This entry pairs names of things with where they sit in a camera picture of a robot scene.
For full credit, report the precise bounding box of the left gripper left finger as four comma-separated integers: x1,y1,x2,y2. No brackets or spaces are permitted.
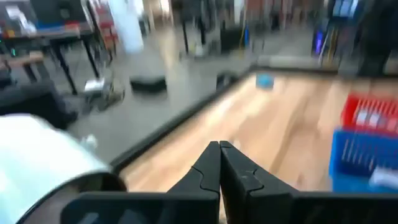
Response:
60,141,221,224

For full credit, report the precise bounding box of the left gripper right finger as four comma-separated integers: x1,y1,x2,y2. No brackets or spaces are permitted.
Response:
220,141,398,224

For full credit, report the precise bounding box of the teal digital timer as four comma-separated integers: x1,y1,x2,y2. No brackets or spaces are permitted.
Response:
255,73,275,90

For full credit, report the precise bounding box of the blue plastic basket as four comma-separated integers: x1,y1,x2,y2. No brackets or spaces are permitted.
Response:
328,129,398,194

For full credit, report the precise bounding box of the black rectangular box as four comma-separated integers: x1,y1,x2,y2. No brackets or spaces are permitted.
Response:
129,74,168,94

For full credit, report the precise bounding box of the red plastic basket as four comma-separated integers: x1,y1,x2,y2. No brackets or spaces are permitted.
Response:
340,93,398,136

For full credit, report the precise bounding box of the silver flat device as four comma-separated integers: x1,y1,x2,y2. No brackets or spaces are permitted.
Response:
83,77,108,96

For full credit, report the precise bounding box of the black cabinet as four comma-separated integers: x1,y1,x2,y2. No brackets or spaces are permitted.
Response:
220,26,247,54

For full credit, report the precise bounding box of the white building pillar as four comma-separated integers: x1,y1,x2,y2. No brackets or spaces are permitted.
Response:
108,0,146,54

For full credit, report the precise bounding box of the black aluminium table frame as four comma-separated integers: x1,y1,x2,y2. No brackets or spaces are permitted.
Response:
110,63,398,175

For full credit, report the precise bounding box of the black frame bracket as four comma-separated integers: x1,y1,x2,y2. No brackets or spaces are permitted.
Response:
216,70,240,91

